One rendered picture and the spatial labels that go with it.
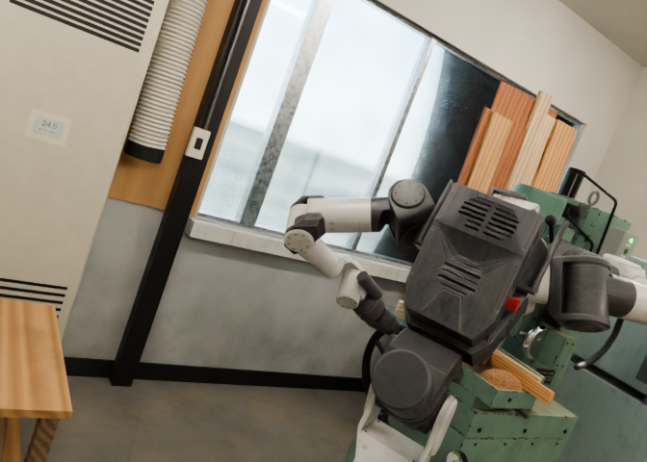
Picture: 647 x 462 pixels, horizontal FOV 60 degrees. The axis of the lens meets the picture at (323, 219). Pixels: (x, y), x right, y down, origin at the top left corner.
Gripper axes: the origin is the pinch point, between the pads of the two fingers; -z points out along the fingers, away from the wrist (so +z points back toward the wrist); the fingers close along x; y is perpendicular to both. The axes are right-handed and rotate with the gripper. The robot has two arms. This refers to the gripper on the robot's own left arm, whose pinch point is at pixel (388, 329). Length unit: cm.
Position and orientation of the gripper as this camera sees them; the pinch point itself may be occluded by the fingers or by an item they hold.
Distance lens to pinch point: 176.7
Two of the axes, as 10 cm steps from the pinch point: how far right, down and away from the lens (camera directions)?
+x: 6.1, 1.7, -7.8
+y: 6.0, -7.3, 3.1
